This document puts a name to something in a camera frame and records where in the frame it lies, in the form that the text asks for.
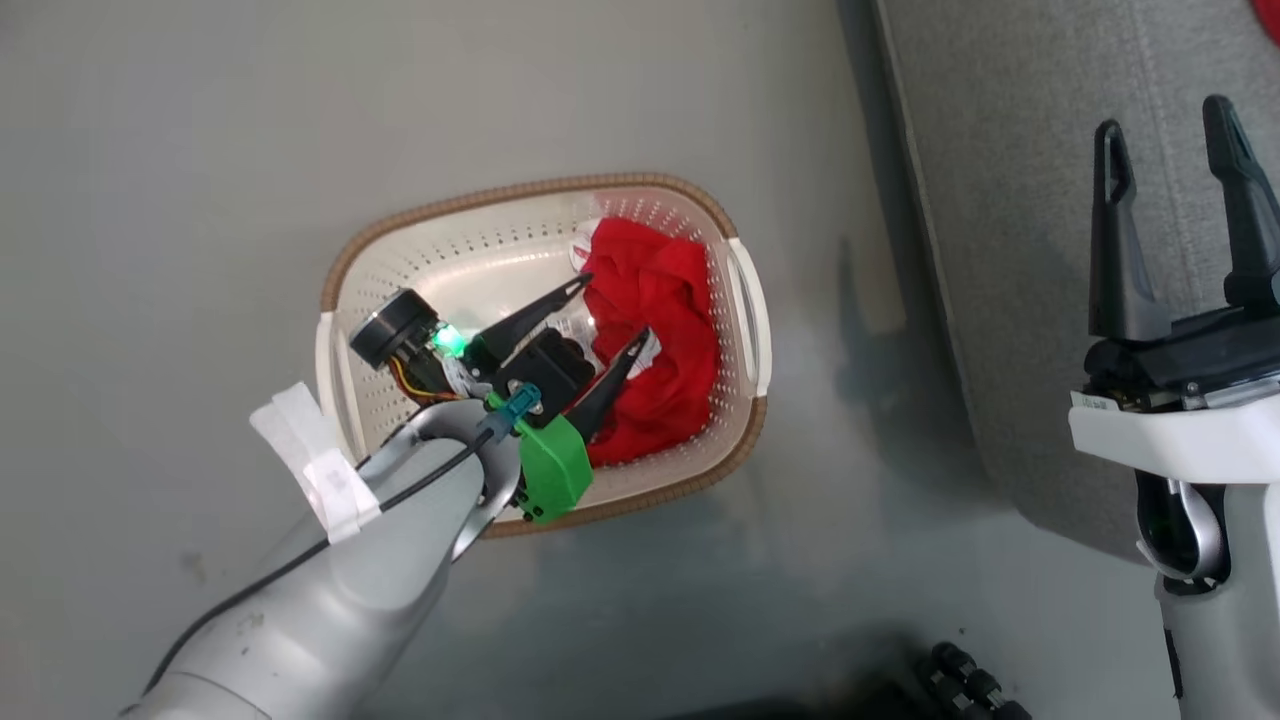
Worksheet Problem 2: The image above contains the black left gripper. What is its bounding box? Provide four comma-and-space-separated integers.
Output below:
349, 274, 653, 443

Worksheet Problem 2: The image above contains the plain red garment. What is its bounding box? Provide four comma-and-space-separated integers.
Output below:
578, 216, 723, 469

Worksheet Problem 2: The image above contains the white perforated laundry basket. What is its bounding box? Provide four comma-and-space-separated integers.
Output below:
315, 172, 773, 539

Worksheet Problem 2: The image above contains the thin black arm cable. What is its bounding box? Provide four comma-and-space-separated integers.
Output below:
145, 425, 501, 696

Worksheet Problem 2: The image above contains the grey fabric sofa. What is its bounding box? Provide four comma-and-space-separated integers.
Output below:
868, 0, 1280, 563

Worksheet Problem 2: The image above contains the white tape strip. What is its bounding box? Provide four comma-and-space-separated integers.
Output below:
249, 381, 384, 545

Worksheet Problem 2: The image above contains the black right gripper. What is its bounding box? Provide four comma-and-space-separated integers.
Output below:
1082, 94, 1280, 413

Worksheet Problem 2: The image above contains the teal cable connector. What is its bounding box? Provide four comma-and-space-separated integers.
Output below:
486, 384, 544, 433

